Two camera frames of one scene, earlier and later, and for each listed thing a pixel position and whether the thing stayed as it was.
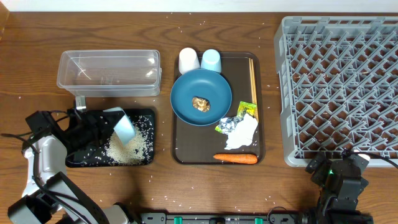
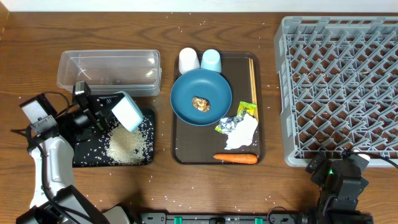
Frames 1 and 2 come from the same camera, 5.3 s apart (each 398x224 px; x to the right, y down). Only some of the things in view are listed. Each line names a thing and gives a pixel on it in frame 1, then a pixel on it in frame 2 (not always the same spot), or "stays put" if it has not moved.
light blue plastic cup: (211, 60) stays put
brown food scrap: (202, 104) stays put
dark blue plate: (212, 86) stays put
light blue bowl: (124, 129) to (129, 112)
